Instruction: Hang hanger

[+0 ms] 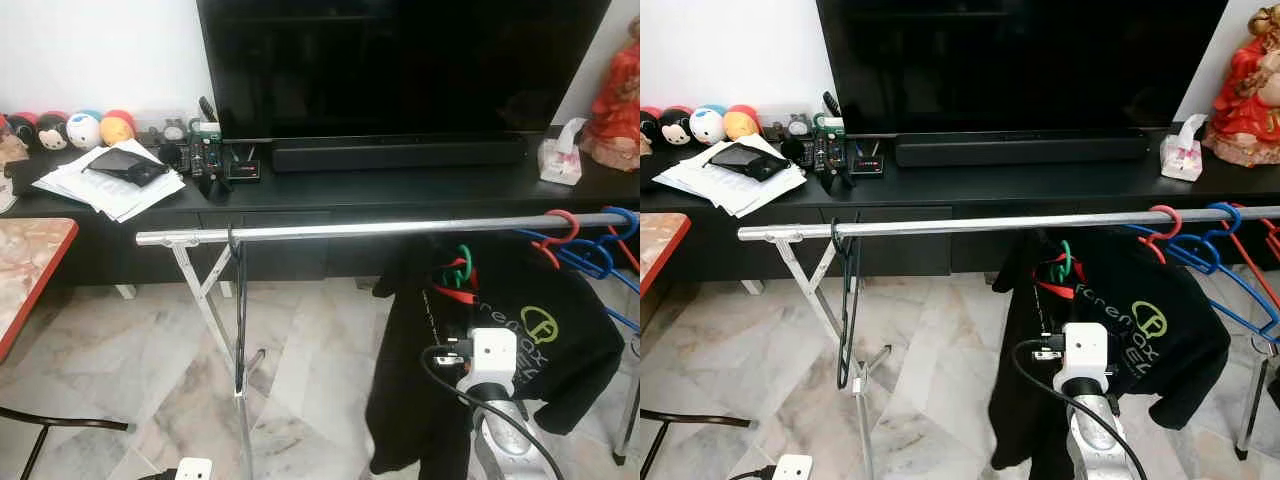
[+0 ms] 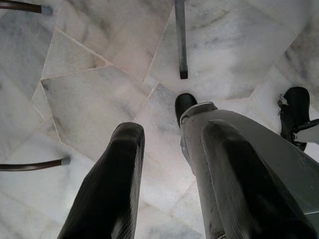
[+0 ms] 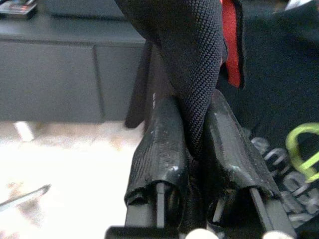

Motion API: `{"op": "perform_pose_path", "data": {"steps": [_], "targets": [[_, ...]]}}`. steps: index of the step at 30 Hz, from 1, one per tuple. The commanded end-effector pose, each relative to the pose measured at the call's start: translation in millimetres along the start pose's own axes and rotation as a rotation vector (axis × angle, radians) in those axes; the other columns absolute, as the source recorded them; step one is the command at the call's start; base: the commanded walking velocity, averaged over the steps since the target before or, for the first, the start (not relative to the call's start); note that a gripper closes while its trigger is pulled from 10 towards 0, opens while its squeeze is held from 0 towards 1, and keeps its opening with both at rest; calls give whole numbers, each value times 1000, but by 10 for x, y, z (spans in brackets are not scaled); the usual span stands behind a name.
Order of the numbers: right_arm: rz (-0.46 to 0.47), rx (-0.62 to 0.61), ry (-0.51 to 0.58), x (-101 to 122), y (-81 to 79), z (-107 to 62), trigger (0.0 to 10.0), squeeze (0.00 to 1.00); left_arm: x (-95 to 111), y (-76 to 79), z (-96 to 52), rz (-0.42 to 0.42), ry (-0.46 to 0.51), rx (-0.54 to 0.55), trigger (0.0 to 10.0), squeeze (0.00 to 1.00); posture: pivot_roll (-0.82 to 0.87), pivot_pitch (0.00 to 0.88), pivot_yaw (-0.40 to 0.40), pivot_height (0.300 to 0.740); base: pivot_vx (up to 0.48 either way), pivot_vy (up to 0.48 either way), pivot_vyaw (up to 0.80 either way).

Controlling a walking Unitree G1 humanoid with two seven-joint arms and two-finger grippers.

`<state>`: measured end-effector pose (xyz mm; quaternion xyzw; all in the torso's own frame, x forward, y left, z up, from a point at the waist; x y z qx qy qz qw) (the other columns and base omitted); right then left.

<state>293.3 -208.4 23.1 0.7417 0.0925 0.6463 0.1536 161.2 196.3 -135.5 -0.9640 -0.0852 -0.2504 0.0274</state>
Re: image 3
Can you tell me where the black TV cabinet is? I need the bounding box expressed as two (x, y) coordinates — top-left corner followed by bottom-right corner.
(0, 0), (148, 124)

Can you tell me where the black jersey with red trim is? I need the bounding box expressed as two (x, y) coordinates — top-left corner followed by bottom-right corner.
(116, 0), (319, 239)

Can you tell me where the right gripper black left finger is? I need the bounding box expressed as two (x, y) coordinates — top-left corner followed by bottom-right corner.
(124, 96), (190, 229)

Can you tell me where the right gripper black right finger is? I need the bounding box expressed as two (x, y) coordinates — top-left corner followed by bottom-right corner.
(204, 89), (297, 235)

